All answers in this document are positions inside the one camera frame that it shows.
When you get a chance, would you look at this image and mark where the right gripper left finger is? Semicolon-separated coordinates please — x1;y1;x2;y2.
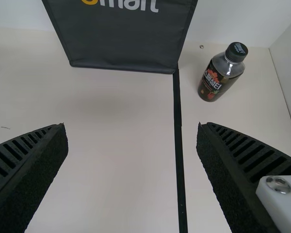
0;122;69;233

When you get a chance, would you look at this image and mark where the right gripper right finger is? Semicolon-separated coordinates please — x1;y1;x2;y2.
196;121;291;233

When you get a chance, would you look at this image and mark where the black strip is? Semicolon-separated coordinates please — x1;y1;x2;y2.
172;68;189;233

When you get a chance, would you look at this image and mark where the dark coffee bottle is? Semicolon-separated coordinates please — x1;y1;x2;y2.
197;41;249;102

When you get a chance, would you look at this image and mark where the dark grey bag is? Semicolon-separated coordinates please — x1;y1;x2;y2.
41;0;199;75

